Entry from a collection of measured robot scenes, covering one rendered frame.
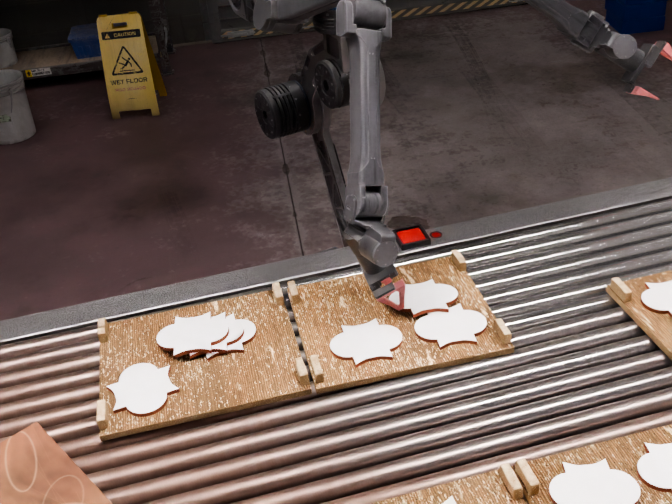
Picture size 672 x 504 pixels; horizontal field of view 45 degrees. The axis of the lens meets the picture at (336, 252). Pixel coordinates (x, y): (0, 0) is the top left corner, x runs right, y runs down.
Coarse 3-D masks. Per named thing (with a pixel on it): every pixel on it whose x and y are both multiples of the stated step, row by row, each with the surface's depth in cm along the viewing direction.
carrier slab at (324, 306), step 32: (288, 288) 188; (320, 288) 187; (352, 288) 186; (320, 320) 177; (352, 320) 176; (384, 320) 175; (416, 320) 174; (320, 352) 168; (416, 352) 166; (448, 352) 165; (480, 352) 164; (512, 352) 166; (320, 384) 160; (352, 384) 161
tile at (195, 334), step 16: (176, 320) 176; (192, 320) 176; (208, 320) 175; (160, 336) 172; (176, 336) 172; (192, 336) 171; (208, 336) 171; (224, 336) 171; (176, 352) 167; (192, 352) 168; (208, 352) 168
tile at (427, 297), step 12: (408, 288) 182; (420, 288) 181; (432, 288) 181; (444, 288) 181; (396, 300) 178; (408, 300) 178; (420, 300) 177; (432, 300) 177; (444, 300) 176; (456, 300) 178; (420, 312) 174
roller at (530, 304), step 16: (640, 272) 185; (656, 272) 185; (576, 288) 182; (592, 288) 182; (512, 304) 179; (528, 304) 179; (544, 304) 180; (560, 304) 180; (304, 352) 171; (96, 400) 164; (32, 416) 162; (48, 416) 162; (64, 416) 162; (80, 416) 162; (0, 432) 160; (16, 432) 160
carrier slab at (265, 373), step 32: (128, 320) 183; (160, 320) 182; (256, 320) 179; (288, 320) 178; (128, 352) 173; (160, 352) 172; (256, 352) 170; (288, 352) 169; (192, 384) 163; (224, 384) 163; (256, 384) 162; (288, 384) 161; (128, 416) 157; (160, 416) 156; (192, 416) 156
